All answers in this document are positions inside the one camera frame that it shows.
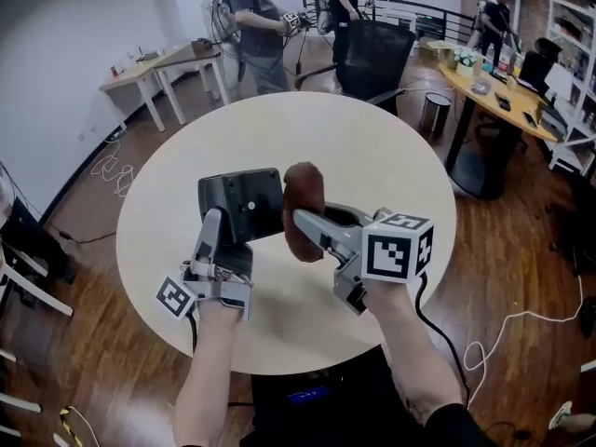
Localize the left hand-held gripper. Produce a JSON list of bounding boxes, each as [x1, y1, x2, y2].
[[156, 207, 256, 321]]

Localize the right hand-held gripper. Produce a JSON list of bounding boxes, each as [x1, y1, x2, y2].
[[291, 204, 436, 317]]

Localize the brown cloth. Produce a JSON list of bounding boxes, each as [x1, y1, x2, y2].
[[281, 160, 327, 264]]

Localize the black calculator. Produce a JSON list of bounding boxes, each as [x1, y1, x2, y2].
[[196, 167, 286, 246]]

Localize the person's left forearm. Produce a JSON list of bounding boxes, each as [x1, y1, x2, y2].
[[171, 303, 246, 447]]

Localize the person's right forearm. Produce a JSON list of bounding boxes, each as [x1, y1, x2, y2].
[[362, 279, 467, 426]]

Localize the metal trash bin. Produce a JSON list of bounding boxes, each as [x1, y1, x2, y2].
[[421, 91, 453, 134]]

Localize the blue badge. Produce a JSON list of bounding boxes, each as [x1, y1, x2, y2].
[[286, 386, 332, 405]]

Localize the black mesh office chair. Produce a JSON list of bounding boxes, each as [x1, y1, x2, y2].
[[293, 19, 417, 116]]

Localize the grey shell chair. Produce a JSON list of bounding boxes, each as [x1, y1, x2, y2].
[[221, 49, 246, 100]]

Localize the yellow oval table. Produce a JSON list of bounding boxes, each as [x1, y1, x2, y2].
[[437, 61, 560, 200]]

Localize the dark wooden desk white legs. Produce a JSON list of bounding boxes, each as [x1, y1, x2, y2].
[[153, 39, 232, 126]]

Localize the light wooden desk white legs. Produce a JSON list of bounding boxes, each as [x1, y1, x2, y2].
[[99, 47, 187, 133]]

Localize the cardboard box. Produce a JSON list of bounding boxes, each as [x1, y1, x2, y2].
[[417, 37, 456, 63]]

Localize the person's black shirt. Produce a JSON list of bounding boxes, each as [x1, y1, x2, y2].
[[174, 342, 499, 447]]

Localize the potted white flower plant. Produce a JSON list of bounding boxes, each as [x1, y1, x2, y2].
[[453, 47, 486, 79]]

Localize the black metal railing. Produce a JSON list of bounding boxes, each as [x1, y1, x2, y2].
[[301, 0, 479, 46]]

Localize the grey backpack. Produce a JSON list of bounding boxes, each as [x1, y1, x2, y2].
[[200, 0, 243, 44]]

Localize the black headrest office chair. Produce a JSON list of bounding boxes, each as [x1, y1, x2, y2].
[[518, 36, 563, 96]]

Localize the black power strip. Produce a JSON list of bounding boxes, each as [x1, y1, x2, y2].
[[579, 295, 596, 340]]

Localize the white sneaker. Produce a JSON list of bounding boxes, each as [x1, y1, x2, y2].
[[548, 400, 574, 431]]

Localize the white metal shelf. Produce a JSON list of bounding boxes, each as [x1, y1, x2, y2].
[[542, 0, 596, 176]]

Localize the coiled white cable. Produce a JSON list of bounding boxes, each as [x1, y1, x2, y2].
[[89, 138, 136, 199]]

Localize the black adapter cable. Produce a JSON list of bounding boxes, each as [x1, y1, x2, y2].
[[46, 223, 117, 245]]

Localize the white frame desk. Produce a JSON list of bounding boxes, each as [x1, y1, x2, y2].
[[0, 243, 75, 437]]

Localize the black cable tangle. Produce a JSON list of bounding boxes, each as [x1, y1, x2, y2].
[[0, 159, 47, 225]]

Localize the yellow black striped cable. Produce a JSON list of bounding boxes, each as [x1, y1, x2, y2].
[[58, 405, 102, 447]]

